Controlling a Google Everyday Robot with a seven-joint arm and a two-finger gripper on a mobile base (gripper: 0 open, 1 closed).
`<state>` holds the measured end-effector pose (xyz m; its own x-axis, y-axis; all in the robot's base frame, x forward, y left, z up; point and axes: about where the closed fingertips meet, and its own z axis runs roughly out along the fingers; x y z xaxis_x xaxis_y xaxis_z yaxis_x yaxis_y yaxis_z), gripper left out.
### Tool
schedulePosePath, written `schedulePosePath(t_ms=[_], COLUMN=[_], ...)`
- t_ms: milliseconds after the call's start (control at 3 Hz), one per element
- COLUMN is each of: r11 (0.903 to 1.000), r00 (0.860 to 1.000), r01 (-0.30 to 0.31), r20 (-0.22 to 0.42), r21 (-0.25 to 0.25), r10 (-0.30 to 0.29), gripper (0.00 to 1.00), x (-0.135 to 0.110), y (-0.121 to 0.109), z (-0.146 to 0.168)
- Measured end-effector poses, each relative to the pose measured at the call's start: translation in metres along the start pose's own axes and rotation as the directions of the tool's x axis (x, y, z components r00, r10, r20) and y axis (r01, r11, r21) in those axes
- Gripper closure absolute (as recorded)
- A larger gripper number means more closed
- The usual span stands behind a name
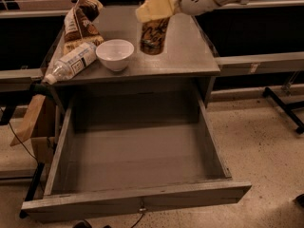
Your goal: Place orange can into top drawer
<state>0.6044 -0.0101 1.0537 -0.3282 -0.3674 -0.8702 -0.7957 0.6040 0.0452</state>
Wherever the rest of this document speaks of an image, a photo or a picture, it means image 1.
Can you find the wooden block bracket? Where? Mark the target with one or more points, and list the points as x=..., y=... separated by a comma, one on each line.
x=38, y=126

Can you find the orange soda can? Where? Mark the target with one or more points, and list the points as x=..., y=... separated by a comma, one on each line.
x=153, y=36

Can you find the brown chip bag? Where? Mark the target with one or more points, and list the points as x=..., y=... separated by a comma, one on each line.
x=79, y=26

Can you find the open grey top drawer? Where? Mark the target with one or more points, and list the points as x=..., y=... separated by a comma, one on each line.
x=135, y=152

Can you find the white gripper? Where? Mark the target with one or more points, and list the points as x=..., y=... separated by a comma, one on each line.
x=151, y=10

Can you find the clear plastic water bottle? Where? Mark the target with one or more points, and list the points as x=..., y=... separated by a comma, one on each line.
x=72, y=63

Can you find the grey cabinet with top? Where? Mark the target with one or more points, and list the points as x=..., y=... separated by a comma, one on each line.
x=184, y=68

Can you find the black stand leg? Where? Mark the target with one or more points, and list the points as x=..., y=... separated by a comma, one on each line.
x=35, y=182

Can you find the white ceramic bowl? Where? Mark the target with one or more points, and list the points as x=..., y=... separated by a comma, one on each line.
x=115, y=54

